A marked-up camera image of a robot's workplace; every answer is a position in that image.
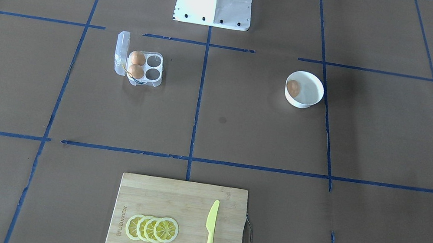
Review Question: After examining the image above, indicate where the brown egg from bowl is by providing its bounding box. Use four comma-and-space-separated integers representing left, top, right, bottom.
286, 79, 301, 98

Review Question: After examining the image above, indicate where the clear plastic egg box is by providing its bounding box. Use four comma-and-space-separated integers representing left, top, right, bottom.
114, 31, 164, 87

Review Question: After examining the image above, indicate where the brown egg lower box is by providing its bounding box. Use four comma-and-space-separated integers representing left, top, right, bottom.
127, 64, 145, 80

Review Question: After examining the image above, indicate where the brown egg box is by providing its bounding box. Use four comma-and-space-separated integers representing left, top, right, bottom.
129, 50, 147, 66
127, 64, 145, 80

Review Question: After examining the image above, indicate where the brown egg upper box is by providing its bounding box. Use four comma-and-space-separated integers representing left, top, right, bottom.
129, 50, 147, 66

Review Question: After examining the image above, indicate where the bamboo cutting board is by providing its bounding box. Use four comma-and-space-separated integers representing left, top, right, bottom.
105, 173, 248, 243

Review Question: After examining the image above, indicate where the white round bowl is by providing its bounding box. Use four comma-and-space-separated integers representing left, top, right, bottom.
284, 70, 325, 109

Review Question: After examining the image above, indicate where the lemon slice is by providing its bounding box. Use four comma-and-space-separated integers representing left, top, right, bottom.
136, 215, 154, 242
142, 217, 161, 243
155, 217, 179, 243
125, 214, 144, 241

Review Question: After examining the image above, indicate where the yellow plastic knife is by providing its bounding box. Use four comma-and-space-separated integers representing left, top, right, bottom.
205, 200, 220, 243

